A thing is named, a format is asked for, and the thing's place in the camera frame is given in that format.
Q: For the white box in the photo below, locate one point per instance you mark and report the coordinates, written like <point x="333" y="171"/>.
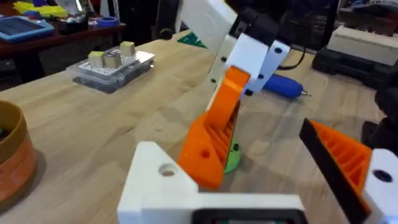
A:
<point x="363" y="43"/>

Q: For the black case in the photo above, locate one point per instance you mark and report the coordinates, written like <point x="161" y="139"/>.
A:
<point x="345" y="67"/>

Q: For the green board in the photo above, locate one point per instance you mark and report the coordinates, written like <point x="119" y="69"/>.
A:
<point x="192" y="40"/>

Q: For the yellow heap of parts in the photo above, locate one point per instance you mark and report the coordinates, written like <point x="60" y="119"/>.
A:
<point x="40" y="8"/>

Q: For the blue tape roll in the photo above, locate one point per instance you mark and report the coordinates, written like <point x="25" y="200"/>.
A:
<point x="108" y="21"/>

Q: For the bare white left gripper left finger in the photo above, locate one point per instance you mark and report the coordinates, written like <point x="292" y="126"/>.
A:
<point x="146" y="174"/>

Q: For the orange and brown toy tub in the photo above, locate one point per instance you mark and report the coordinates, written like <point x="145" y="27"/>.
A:
<point x="14" y="155"/>

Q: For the clear box with toy blocks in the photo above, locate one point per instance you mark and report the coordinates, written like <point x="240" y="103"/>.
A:
<point x="115" y="70"/>

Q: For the blue electric screwdriver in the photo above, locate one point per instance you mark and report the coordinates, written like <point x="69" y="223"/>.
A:
<point x="284" y="86"/>

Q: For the blue flat tray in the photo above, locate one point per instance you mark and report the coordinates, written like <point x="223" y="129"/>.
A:
<point x="21" y="28"/>

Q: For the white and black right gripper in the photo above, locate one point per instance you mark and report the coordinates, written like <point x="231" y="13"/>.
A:
<point x="208" y="21"/>

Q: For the white orange left gripper right finger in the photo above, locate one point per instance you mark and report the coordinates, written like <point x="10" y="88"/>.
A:
<point x="348" y="161"/>

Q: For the green disc with holes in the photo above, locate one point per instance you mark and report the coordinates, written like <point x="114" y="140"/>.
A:
<point x="234" y="157"/>

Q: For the dark wooden side table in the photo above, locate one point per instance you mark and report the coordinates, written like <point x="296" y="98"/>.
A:
<point x="62" y="39"/>

